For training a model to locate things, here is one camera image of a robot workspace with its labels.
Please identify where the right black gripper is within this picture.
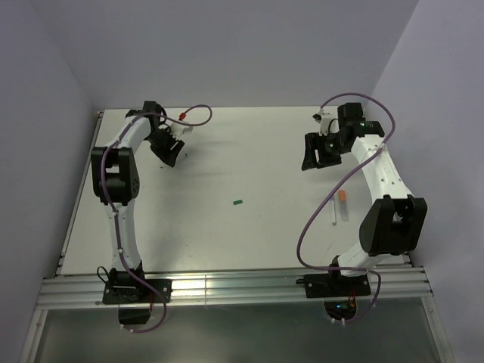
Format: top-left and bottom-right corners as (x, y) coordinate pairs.
(301, 131), (349, 171)

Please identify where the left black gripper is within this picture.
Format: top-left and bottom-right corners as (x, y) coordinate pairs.
(146, 127), (185, 167)

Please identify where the white blue acrylic marker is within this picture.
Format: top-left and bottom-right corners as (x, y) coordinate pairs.
(331, 196), (337, 226)

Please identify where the orange highlighter marker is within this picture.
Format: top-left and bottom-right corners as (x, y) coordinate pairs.
(338, 198), (349, 222)

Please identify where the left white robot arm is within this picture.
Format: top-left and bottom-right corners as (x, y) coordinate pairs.
(91, 101), (192, 302)

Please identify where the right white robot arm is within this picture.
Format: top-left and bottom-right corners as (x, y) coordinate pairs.
(302, 102), (428, 295)

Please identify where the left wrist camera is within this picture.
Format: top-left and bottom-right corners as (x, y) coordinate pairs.
(169, 123), (193, 140)

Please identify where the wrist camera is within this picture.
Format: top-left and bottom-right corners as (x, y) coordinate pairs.
(312, 109), (337, 135)
(169, 123), (193, 140)

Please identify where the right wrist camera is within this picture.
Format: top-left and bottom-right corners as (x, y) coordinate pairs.
(312, 109), (337, 135)

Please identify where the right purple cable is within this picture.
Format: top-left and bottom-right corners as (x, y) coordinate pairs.
(296, 92), (396, 325)

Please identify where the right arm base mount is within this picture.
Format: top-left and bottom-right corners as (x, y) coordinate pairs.
(296, 271), (371, 321)

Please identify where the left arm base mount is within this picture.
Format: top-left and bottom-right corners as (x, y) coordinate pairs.
(102, 279), (172, 325)

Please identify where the aluminium mounting rail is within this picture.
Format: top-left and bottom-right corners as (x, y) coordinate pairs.
(36, 264), (433, 310)

